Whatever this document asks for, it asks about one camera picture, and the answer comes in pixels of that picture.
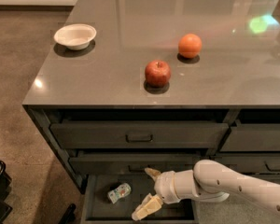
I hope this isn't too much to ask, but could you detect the middle right grey drawer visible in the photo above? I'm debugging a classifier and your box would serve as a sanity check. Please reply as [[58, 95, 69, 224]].
[[212, 155, 280, 174]]

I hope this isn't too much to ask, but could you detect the white green 7up can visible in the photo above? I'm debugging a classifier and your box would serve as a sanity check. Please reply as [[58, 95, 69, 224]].
[[107, 183, 132, 203]]

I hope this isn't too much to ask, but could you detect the grey counter cabinet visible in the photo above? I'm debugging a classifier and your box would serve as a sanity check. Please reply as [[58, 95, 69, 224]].
[[23, 0, 280, 189]]

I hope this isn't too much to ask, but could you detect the white paper bowl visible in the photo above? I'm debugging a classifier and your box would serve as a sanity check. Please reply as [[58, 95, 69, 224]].
[[54, 23, 97, 50]]

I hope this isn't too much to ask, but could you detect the black object on floor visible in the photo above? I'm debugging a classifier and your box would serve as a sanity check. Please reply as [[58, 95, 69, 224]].
[[58, 203, 76, 224]]

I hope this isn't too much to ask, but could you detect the middle left grey drawer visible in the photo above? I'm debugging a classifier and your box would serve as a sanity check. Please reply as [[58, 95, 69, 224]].
[[69, 152, 202, 175]]

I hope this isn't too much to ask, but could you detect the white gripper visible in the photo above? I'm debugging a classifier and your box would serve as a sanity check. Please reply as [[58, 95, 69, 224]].
[[132, 167, 180, 221]]

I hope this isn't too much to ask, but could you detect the top left grey drawer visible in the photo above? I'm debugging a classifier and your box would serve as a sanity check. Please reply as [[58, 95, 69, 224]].
[[50, 120, 229, 148]]

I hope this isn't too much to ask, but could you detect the top right grey drawer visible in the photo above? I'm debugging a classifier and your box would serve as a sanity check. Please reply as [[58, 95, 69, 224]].
[[220, 121, 280, 152]]

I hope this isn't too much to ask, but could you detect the open bottom left drawer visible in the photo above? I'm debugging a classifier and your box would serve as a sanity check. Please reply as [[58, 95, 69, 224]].
[[80, 175, 199, 224]]

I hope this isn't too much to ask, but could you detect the red apple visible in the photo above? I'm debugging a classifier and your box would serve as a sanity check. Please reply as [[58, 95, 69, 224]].
[[145, 60, 171, 88]]

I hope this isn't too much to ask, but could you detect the orange fruit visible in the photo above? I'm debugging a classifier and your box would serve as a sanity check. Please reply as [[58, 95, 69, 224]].
[[178, 34, 202, 59]]

